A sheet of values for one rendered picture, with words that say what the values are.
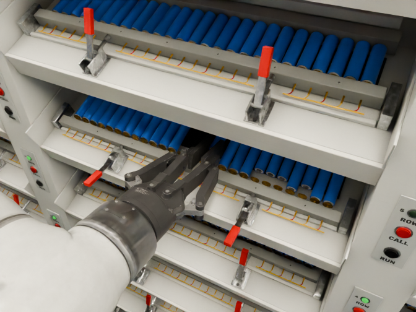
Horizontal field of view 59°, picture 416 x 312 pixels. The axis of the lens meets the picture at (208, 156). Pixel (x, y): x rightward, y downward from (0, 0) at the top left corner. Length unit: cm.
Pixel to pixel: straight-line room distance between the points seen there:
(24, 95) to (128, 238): 43
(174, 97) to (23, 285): 30
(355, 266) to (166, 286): 55
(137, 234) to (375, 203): 28
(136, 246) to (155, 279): 60
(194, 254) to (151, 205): 37
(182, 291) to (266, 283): 28
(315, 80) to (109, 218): 29
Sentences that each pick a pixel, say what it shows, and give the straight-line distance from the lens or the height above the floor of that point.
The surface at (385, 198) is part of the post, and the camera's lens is 48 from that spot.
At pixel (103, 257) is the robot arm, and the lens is 40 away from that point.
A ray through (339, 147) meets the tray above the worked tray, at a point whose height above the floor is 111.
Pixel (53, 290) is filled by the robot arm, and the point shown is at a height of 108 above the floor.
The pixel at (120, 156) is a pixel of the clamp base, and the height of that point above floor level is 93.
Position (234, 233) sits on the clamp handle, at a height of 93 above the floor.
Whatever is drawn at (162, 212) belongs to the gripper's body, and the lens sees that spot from 47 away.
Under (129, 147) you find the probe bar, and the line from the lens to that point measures 70.
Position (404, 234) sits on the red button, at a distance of 51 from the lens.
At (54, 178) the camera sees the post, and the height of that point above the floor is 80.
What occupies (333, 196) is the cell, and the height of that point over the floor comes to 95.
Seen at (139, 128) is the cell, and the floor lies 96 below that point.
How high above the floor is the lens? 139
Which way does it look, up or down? 41 degrees down
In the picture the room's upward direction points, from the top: straight up
